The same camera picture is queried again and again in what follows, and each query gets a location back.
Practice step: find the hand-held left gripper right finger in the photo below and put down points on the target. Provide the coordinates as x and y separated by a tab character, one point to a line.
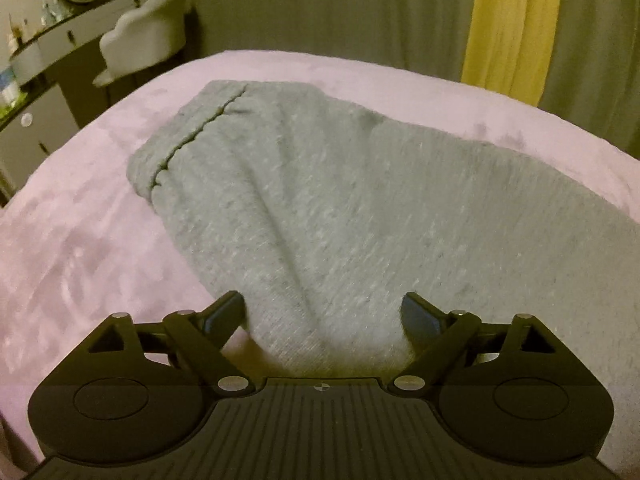
417	312

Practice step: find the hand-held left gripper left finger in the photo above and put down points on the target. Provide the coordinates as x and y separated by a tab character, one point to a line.
226	310

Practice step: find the grey pants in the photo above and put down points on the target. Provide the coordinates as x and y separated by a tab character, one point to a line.
350	200

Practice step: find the pink plush blanket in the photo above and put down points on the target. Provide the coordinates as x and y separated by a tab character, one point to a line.
90	220

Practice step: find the curved vanity desk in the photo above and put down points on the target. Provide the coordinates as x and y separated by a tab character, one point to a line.
45	125

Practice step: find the white upholstered chair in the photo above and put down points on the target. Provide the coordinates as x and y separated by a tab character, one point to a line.
145	35

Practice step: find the yellow curtain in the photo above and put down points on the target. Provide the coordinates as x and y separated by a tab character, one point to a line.
510	25

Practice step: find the grey curtain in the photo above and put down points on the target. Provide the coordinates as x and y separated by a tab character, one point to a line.
325	5
595	45

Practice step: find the group of cosmetic bottles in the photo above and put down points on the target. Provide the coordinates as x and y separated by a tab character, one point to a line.
30	22

